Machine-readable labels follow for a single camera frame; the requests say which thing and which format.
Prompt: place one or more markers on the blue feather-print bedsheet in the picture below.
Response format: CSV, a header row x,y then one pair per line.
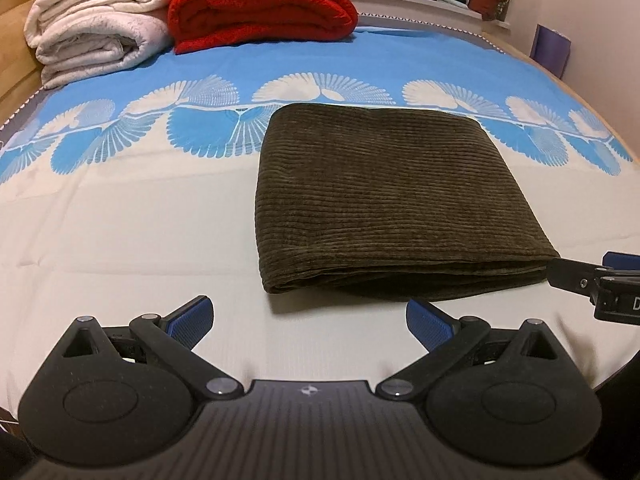
x,y
125,220

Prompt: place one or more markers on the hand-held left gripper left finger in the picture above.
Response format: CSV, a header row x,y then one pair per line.
x,y
192,322

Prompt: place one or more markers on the purple board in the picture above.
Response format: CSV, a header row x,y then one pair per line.
x,y
550,50

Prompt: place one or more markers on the red folded blanket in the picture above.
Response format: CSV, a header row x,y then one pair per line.
x,y
260,10

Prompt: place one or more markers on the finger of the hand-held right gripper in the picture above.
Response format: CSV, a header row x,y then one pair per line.
x,y
622,260
570,275

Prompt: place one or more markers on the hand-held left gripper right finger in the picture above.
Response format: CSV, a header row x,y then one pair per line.
x,y
427,325

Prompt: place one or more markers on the cream fluffy folded blanket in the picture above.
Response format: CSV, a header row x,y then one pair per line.
x,y
95,45

